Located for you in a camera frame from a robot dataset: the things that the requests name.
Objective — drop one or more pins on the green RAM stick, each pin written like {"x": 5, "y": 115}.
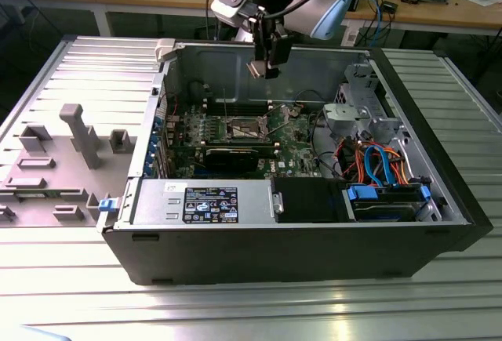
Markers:
{"x": 33, "y": 196}

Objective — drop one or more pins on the black open PC case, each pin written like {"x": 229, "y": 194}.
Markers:
{"x": 235, "y": 255}

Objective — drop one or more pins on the silver power supply unit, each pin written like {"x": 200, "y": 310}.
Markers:
{"x": 157, "y": 204}

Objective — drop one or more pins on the black graphics card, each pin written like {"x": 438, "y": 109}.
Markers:
{"x": 231, "y": 158}

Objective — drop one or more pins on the silver metal drive cage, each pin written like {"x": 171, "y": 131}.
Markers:
{"x": 345, "y": 115}

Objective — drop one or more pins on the CPU socket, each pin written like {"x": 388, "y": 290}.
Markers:
{"x": 251, "y": 126}

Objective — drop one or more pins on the pale grey case latch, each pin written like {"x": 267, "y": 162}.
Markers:
{"x": 164, "y": 49}

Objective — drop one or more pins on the grey plastic parts rack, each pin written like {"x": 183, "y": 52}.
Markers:
{"x": 59, "y": 168}

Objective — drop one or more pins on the hard disk in blue carrier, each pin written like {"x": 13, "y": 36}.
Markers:
{"x": 388, "y": 207}

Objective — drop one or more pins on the black RAM slot row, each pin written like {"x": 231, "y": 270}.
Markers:
{"x": 243, "y": 109}
{"x": 266, "y": 144}

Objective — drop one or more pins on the blue expansion slot clip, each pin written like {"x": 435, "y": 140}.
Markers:
{"x": 153, "y": 147}
{"x": 148, "y": 166}
{"x": 157, "y": 122}

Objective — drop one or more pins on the black printed label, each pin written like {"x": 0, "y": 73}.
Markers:
{"x": 212, "y": 205}

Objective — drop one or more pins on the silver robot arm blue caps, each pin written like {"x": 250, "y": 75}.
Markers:
{"x": 310, "y": 0}

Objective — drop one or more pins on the small black adapter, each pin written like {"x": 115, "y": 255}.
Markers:
{"x": 390, "y": 7}

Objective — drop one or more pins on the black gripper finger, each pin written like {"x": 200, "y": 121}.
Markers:
{"x": 281, "y": 51}
{"x": 262, "y": 39}

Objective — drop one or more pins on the green motherboard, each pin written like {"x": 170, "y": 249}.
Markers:
{"x": 298, "y": 153}

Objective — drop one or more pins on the small silver metal bracket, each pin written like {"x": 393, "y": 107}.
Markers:
{"x": 277, "y": 204}

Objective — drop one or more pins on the silver square CPU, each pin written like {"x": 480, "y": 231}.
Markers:
{"x": 255, "y": 70}

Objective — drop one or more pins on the blue case latch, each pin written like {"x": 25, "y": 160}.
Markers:
{"x": 108, "y": 205}

